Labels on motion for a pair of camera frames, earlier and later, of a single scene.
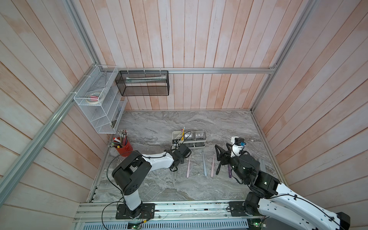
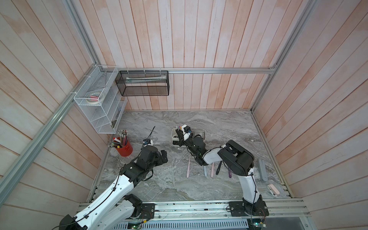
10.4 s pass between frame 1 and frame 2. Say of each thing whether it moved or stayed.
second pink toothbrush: stayed
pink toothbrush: stayed
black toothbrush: stayed
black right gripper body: moved
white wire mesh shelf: stayed
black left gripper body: moved
